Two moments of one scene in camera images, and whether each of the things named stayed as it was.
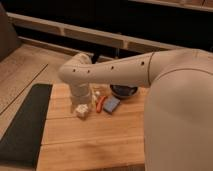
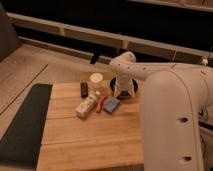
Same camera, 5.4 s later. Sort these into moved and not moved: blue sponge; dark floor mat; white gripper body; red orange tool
Moved: white gripper body
Not moved: dark floor mat; red orange tool; blue sponge
